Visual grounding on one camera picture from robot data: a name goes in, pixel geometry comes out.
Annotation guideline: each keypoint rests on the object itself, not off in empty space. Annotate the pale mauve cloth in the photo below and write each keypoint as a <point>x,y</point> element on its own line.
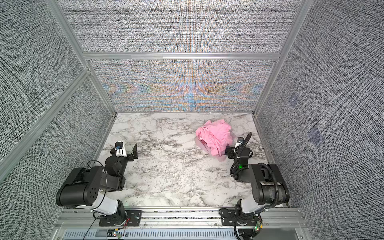
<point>203,146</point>

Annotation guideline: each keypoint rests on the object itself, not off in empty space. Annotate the aluminium front rail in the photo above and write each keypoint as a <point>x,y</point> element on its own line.
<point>151,223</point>

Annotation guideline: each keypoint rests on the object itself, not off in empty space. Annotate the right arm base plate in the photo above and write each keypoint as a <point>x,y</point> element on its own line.
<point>229,217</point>

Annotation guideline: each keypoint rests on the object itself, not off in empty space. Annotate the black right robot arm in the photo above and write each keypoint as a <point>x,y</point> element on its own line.
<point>268,188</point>

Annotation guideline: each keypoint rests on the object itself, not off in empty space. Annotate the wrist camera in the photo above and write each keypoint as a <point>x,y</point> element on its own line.
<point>239,141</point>
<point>119,148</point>

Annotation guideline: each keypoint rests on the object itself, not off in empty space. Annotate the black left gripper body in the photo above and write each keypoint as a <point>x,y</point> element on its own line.
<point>130,154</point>

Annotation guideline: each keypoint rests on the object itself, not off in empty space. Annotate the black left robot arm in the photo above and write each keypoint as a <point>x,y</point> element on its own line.
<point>87,188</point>

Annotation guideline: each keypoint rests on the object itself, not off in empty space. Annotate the bright pink cloth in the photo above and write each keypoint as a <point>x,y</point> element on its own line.
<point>217,135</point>

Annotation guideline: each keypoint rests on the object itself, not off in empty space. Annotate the aluminium enclosure frame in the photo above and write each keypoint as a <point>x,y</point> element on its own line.
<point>78,76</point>

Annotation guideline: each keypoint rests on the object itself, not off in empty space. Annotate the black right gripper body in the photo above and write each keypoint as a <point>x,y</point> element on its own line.
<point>229,150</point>

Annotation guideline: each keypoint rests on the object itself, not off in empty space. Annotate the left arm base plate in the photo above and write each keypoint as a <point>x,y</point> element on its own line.
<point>130,218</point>

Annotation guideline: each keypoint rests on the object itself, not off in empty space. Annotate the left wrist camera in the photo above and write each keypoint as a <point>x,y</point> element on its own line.
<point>119,148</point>

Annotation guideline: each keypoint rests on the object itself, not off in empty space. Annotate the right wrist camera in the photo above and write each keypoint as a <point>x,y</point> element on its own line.
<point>239,141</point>

